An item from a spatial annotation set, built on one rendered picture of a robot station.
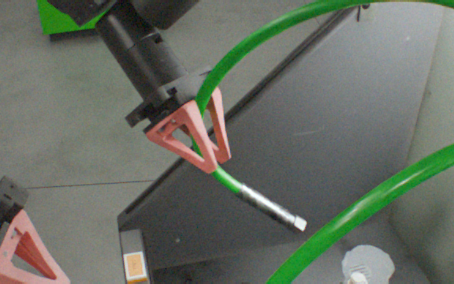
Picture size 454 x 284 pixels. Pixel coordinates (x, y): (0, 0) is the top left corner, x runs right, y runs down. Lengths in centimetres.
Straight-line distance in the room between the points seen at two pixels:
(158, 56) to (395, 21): 39
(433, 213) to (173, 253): 47
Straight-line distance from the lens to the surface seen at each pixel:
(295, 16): 45
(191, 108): 50
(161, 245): 90
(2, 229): 41
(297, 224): 60
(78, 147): 266
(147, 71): 52
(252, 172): 82
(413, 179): 33
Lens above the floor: 157
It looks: 37 degrees down
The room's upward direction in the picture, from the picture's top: straight up
